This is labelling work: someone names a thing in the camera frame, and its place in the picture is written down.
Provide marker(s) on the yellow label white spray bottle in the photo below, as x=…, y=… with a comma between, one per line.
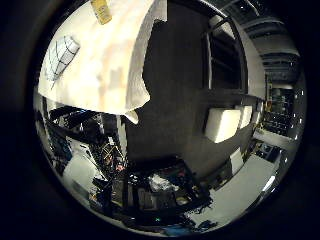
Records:
x=102, y=10

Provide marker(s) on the white cloth with grid lines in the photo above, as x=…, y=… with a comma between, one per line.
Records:
x=62, y=56

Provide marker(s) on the dark partition panel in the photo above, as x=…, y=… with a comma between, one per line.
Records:
x=173, y=93

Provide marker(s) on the white rectangular box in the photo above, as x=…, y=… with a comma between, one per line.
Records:
x=246, y=116
x=221, y=125

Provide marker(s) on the black metal frame shelf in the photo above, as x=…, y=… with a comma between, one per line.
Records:
x=224, y=55

